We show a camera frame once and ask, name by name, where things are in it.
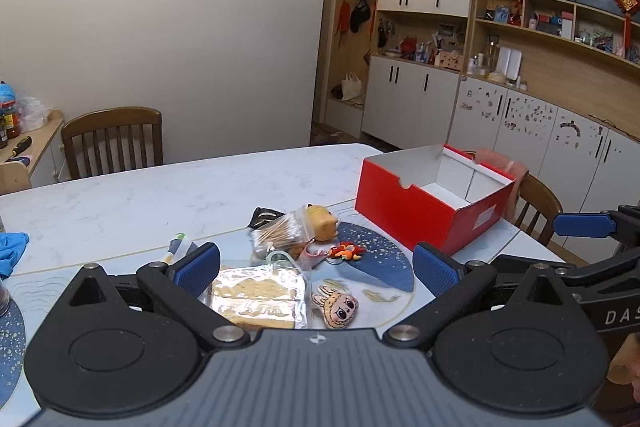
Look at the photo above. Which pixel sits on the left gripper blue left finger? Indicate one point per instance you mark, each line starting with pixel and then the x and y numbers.
pixel 186 277

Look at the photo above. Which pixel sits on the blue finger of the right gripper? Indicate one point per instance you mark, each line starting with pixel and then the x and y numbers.
pixel 584 224

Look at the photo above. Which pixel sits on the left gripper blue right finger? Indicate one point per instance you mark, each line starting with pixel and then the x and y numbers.
pixel 448 278

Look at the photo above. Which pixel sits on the bagged bread slice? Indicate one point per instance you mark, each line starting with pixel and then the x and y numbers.
pixel 260 297

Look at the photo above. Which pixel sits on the black snack packet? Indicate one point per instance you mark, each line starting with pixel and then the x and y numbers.
pixel 261 216

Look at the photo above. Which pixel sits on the red orange fish charm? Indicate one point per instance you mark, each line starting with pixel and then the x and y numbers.
pixel 345 252

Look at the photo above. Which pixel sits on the bag of cotton swabs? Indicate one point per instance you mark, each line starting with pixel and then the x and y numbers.
pixel 287 233

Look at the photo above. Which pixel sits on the bunny doll keychain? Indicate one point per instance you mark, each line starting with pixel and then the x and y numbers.
pixel 338 309

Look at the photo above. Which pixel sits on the blue white tissue pack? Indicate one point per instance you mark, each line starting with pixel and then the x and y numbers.
pixel 180 246

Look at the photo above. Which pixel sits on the person's hand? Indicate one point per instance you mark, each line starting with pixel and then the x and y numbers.
pixel 624 368

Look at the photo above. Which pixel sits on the wooden chair with towel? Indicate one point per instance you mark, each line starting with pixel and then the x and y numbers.
pixel 536 208

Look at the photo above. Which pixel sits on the blue gold placemat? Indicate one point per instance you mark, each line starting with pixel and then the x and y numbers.
pixel 382 263

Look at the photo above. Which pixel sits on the white lower cabinets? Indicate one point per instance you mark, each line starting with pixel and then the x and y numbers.
pixel 587 164

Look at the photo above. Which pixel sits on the red white cardboard box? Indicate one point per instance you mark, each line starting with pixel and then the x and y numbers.
pixel 431 194

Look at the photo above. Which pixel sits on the pink towel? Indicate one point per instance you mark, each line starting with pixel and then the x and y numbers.
pixel 515 169

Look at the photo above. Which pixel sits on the dark wooden chair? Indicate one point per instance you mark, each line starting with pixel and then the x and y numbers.
pixel 113 140

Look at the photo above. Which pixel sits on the wooden side cabinet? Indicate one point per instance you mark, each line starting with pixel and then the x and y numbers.
pixel 43 163

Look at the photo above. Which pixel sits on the blue cloth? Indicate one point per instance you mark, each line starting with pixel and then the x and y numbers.
pixel 12 248

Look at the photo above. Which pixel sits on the white tote bag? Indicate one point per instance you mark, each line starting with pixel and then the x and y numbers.
pixel 351 87

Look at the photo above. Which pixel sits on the red chinese knot ornament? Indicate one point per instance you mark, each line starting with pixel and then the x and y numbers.
pixel 628 8

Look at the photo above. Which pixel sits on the blue globe toy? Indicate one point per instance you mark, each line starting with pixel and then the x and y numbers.
pixel 7 94

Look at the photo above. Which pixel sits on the screwdriver black yellow handle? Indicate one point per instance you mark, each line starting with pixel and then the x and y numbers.
pixel 21 146

